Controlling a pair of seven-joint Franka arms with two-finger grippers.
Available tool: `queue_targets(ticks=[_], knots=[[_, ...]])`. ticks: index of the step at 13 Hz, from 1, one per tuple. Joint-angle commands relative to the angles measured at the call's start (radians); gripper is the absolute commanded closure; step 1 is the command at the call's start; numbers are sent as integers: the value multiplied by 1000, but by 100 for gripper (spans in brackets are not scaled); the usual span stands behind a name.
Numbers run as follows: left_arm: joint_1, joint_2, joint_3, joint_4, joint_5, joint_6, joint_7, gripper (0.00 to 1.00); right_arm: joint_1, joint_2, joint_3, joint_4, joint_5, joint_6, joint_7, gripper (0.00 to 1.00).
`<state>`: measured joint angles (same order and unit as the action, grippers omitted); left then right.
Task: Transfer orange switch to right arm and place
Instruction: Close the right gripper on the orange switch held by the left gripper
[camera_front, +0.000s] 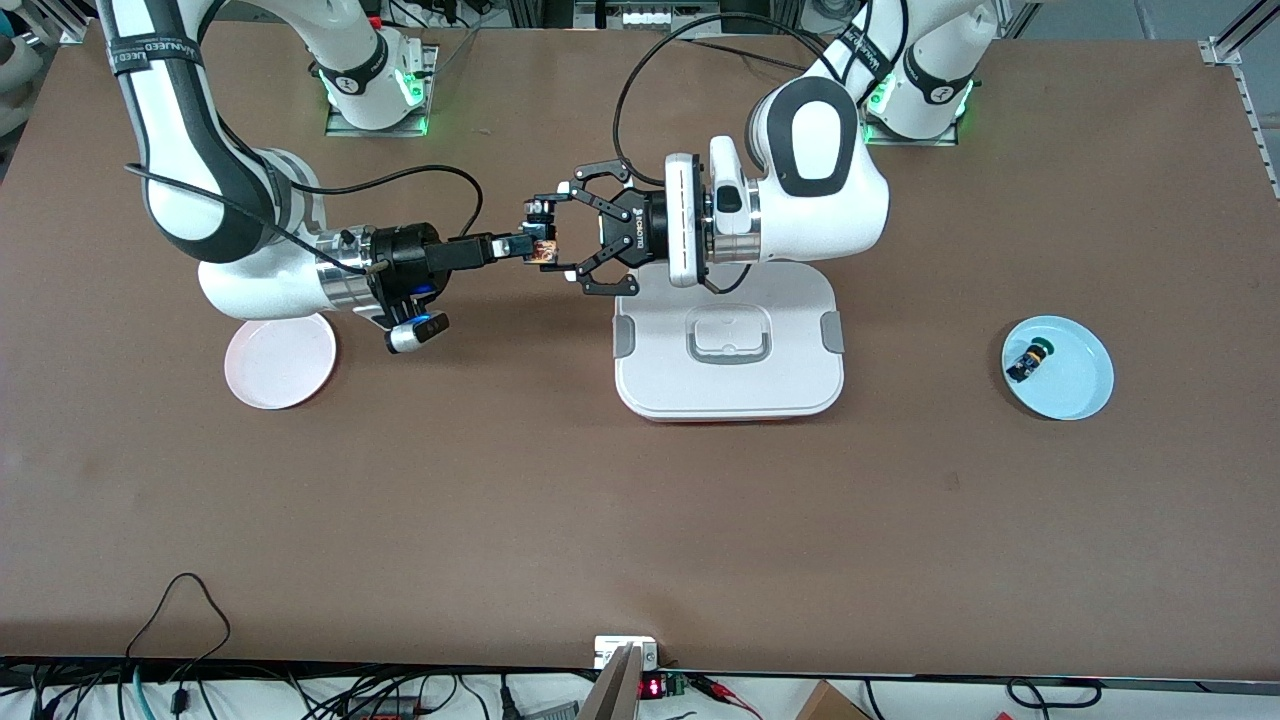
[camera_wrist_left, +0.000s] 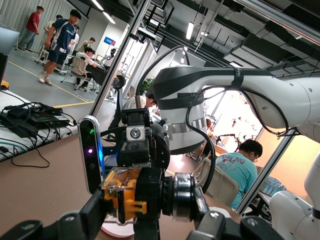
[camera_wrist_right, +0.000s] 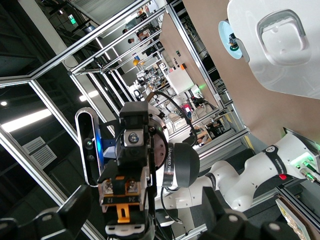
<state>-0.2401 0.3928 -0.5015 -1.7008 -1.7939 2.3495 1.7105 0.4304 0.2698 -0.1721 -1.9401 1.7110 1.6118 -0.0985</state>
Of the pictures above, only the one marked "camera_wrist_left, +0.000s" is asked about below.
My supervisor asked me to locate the blue wall sign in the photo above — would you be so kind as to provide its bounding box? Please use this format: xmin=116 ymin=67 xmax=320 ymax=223
xmin=103 ymin=36 xmax=117 ymax=47

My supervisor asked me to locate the pink round plate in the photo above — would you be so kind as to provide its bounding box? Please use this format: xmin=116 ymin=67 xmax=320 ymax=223
xmin=100 ymin=216 xmax=136 ymax=238

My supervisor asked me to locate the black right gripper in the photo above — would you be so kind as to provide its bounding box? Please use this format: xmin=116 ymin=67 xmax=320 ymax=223
xmin=116 ymin=108 xmax=171 ymax=240

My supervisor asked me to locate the green potted plant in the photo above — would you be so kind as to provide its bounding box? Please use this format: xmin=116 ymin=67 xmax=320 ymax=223
xmin=140 ymin=77 xmax=156 ymax=94

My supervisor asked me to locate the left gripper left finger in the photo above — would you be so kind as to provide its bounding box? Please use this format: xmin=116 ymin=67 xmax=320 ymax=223
xmin=0 ymin=189 xmax=106 ymax=240

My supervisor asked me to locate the person in red shirt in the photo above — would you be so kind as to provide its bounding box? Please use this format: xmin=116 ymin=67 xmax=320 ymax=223
xmin=18 ymin=5 xmax=45 ymax=54

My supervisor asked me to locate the ceiling tube light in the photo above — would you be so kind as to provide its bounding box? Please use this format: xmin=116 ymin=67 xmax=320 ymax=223
xmin=185 ymin=21 xmax=195 ymax=41
xmin=90 ymin=0 xmax=105 ymax=12
xmin=101 ymin=10 xmax=117 ymax=25

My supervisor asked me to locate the person in olive shirt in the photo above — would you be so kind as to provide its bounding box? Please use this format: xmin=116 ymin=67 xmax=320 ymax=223
xmin=76 ymin=36 xmax=96 ymax=53

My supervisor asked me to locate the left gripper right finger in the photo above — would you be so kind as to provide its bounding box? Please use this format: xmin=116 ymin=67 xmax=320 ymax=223
xmin=186 ymin=186 xmax=284 ymax=240

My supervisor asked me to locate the bending person grey shirt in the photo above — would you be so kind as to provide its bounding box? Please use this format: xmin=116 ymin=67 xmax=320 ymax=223
xmin=109 ymin=86 xmax=159 ymax=131

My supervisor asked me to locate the person in beige shirt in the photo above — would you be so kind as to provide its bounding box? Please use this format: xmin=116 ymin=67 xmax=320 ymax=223
xmin=37 ymin=14 xmax=64 ymax=63

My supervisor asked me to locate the person in teal shirt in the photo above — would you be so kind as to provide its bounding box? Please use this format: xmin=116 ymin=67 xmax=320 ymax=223
xmin=215 ymin=139 xmax=264 ymax=210

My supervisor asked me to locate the black frame-mounted camera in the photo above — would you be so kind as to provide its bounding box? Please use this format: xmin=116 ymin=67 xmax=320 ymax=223
xmin=129 ymin=26 xmax=158 ymax=42

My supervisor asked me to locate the grey office chair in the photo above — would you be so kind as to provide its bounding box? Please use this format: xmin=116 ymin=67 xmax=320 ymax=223
xmin=60 ymin=55 xmax=92 ymax=91

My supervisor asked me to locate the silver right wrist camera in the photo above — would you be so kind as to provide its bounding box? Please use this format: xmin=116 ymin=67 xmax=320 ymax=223
xmin=77 ymin=115 xmax=106 ymax=195

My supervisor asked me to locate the aluminium frame post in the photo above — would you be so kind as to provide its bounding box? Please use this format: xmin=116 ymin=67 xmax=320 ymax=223
xmin=235 ymin=136 xmax=298 ymax=215
xmin=89 ymin=0 xmax=152 ymax=118

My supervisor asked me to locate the person in navy jersey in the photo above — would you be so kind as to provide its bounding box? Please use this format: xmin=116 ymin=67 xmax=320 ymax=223
xmin=38 ymin=9 xmax=82 ymax=87

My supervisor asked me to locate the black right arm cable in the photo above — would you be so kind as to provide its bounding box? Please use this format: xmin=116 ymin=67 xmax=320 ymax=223
xmin=136 ymin=45 xmax=291 ymax=195

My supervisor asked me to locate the seated person white shirt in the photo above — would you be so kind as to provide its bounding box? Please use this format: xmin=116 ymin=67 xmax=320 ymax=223
xmin=72 ymin=46 xmax=98 ymax=92

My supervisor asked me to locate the white plastic chair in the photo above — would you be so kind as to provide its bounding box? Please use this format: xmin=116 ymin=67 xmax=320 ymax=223
xmin=194 ymin=157 xmax=240 ymax=209

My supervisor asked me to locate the black electronics box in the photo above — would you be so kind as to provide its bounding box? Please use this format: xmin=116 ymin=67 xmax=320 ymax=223
xmin=7 ymin=106 xmax=71 ymax=131

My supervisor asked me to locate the orange push-button switch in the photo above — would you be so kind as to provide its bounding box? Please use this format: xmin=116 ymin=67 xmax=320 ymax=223
xmin=100 ymin=166 xmax=210 ymax=225

